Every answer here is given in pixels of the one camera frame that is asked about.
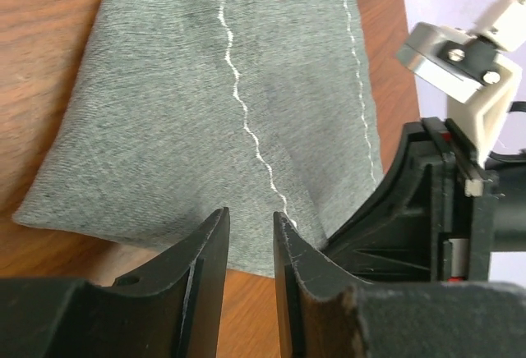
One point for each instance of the grey cloth napkin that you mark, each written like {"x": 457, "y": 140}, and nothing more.
{"x": 182, "y": 107}

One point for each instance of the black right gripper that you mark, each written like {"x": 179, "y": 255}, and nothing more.
{"x": 438, "y": 214}

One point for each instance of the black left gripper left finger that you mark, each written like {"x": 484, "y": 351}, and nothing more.
{"x": 167, "y": 307}

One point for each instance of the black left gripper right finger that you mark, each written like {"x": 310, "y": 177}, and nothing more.
{"x": 324, "y": 311}

